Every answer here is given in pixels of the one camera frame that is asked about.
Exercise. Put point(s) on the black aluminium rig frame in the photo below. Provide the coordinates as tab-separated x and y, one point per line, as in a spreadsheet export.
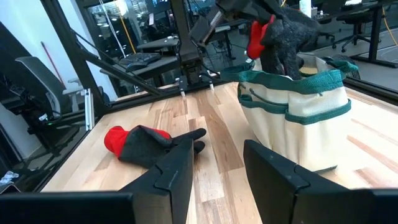
71	46

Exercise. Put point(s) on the black desk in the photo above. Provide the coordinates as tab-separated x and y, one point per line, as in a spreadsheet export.
374	37

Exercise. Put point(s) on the white container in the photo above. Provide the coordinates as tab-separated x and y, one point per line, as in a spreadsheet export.
305	7

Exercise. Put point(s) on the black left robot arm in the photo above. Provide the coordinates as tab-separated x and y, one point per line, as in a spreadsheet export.
186	37

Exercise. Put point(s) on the black keyboard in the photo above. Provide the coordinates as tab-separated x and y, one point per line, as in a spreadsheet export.
140	58

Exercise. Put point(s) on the grey desk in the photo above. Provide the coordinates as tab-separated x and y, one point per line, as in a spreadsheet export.
155	67

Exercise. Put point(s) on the beige green-trimmed gardening bag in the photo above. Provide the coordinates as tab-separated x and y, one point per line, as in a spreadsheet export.
311	140

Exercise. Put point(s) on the silver aluminium bracket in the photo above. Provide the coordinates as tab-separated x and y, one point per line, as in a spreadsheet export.
89	109

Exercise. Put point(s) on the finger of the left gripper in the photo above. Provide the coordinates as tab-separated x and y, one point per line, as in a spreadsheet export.
272	7
239	7

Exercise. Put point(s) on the red black gardening glove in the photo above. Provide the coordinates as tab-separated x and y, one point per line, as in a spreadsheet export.
133	149
289	37

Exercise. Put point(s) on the black-framed glass partition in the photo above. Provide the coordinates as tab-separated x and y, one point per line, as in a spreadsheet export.
149	28

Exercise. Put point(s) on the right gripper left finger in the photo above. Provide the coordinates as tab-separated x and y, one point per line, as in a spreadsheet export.
168	193

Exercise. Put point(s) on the grey office chair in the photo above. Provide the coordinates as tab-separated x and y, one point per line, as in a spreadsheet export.
46	81

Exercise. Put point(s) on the black office chair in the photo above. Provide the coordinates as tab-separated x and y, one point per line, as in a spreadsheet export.
354	18

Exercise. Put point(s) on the clear plastic wrapper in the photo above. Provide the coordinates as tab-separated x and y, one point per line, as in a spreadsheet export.
7	179

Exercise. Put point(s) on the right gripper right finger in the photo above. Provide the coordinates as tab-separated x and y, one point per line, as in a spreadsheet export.
280	193

